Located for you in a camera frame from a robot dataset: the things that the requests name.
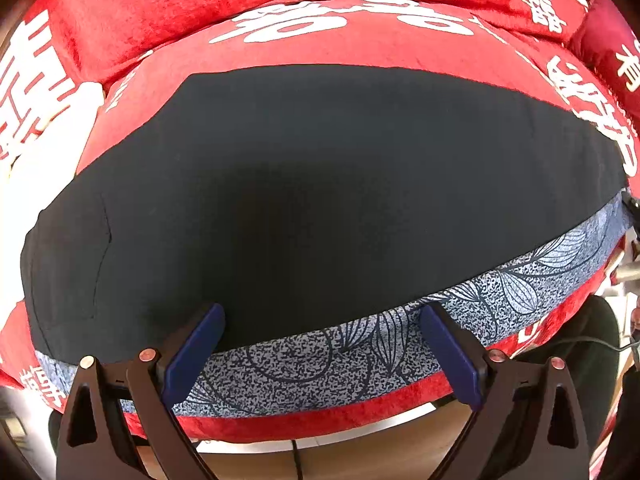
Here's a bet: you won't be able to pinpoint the red quilt roll with characters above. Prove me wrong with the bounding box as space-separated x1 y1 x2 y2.
1 0 639 166

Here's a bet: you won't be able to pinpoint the red bedspread with white characters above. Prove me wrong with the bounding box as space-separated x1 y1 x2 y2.
1 0 636 442

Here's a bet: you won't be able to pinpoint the black pants with patterned waistband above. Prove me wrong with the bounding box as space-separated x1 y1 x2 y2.
21 65 631 418

